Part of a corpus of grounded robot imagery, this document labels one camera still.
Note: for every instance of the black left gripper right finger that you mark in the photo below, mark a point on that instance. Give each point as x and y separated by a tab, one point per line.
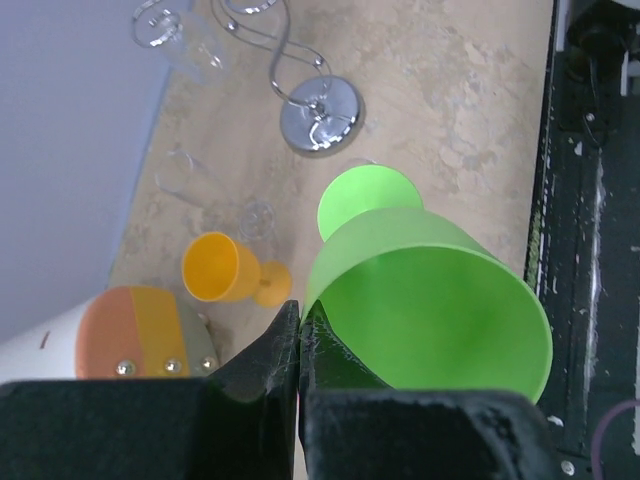
352	425

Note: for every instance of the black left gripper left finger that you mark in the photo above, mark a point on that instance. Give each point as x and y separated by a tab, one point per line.
236	423

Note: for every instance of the green plastic wine glass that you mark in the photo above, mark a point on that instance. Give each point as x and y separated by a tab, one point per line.
417	300

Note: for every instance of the short clear wine glass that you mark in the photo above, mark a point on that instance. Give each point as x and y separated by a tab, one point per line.
188	43

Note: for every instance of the yellow plastic wine glass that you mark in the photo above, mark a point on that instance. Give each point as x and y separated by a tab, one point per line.
217	268

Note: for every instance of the chrome wine glass rack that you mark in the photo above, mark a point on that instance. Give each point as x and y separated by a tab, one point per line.
320	116

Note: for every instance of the tall clear champagne flute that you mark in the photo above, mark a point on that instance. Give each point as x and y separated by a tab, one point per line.
184	177

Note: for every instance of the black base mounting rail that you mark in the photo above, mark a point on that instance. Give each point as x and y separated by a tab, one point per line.
583	246

